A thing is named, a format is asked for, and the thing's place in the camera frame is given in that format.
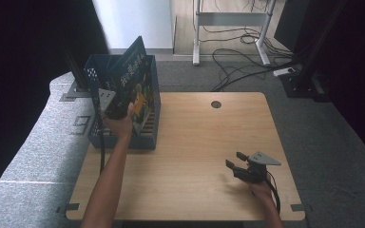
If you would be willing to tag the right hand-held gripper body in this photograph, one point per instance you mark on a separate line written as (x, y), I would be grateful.
(255, 172)

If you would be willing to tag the black curtain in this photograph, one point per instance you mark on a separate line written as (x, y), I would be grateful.
(358, 63)

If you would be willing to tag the dark grey chair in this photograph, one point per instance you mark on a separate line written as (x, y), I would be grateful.
(19, 47)

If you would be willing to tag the blue plastic file rack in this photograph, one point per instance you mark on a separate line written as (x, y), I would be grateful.
(122, 141)

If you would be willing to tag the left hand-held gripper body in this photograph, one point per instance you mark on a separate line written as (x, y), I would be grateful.
(115, 107)

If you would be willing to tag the person's right hand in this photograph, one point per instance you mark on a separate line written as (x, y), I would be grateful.
(261, 190)

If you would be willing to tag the white panel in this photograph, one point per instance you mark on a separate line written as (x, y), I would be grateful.
(136, 22)

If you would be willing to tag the person's left hand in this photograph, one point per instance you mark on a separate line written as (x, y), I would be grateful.
(120, 126)

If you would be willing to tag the black stand with grey base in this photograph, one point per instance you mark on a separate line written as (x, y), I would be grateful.
(79, 76)

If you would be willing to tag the black metal stand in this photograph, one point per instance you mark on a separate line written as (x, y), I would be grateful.
(304, 80)

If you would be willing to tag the white power strip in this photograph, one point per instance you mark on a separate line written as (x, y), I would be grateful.
(283, 71)

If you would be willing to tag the white metal desk frame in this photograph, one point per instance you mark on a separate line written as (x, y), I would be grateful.
(231, 19)

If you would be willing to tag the blue cartoon picture book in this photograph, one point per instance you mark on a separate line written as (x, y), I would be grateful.
(134, 76)

